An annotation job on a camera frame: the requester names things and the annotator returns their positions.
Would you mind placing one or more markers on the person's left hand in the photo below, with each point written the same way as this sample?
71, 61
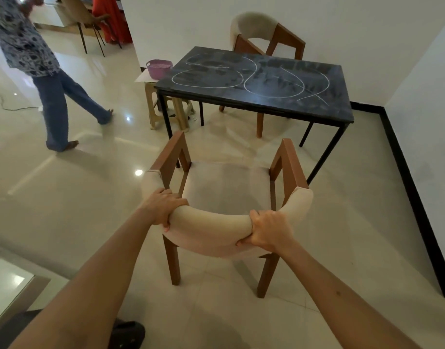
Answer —
160, 208

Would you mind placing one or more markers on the person's right hand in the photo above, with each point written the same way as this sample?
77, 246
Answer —
271, 230

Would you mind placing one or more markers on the beige cushioned wooden chair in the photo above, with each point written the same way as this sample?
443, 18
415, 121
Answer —
251, 25
226, 185

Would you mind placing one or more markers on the person's left forearm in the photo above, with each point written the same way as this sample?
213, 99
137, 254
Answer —
88, 294

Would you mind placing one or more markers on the person's right forearm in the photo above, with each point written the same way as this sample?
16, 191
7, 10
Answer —
335, 298

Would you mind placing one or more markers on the beige plastic stool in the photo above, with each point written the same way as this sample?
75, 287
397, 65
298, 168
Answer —
151, 105

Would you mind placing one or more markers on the black object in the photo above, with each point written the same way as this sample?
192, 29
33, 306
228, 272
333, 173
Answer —
129, 334

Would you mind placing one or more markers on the purple plastic basket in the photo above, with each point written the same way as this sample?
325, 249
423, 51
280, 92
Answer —
158, 69

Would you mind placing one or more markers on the black marble table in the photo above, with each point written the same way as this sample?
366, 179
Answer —
338, 105

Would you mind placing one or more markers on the white glass-top table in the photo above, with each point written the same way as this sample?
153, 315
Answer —
4, 287

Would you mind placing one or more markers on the red hanging cloth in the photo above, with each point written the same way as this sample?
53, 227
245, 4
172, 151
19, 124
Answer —
113, 18

